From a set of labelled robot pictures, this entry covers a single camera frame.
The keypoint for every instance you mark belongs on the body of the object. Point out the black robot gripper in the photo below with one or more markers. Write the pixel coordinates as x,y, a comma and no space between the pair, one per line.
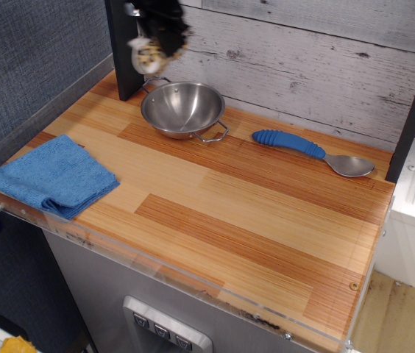
163,22

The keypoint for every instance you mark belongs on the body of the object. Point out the leopard-print toy sushi roll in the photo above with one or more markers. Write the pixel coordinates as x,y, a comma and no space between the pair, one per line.
147,56

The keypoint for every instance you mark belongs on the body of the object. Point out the stainless steel two-handled bowl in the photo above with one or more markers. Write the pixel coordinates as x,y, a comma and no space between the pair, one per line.
184,110

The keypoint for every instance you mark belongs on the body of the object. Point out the folded blue cloth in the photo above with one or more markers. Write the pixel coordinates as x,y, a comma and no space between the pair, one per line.
58,177

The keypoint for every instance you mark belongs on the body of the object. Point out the stainless toy fridge body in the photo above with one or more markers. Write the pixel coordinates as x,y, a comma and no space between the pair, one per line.
99,285

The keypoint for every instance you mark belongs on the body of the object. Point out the silver dispenser button panel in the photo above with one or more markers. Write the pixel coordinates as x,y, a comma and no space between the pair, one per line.
185,338

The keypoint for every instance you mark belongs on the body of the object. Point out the black vertical post left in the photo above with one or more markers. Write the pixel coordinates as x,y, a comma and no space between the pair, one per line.
122,29

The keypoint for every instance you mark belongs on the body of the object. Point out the blue-handled metal spoon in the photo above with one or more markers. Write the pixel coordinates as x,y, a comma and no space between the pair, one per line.
346,166

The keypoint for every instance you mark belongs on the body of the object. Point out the clear acrylic guard rail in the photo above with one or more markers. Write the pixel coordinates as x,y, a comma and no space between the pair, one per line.
270,233

